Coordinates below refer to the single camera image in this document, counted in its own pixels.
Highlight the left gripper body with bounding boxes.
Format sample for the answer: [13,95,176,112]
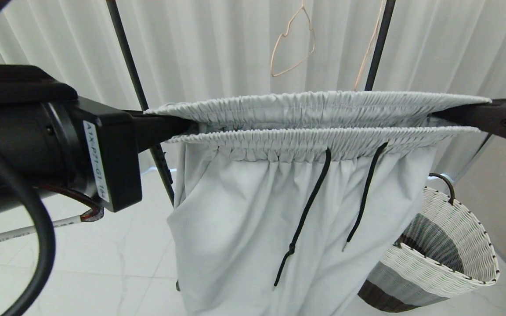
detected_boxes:
[0,97,143,219]

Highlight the pink clothes hanger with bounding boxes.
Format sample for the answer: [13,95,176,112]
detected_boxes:
[271,0,316,78]
[353,0,387,91]

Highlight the pale grey shorts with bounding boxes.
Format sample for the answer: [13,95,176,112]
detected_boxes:
[145,90,492,316]

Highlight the white laundry basket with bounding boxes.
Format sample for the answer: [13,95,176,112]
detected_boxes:
[358,172,501,313]

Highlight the black clothes rack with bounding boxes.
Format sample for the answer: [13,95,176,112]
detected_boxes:
[106,0,396,291]

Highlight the white curtain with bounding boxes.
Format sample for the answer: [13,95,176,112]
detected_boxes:
[0,0,506,194]

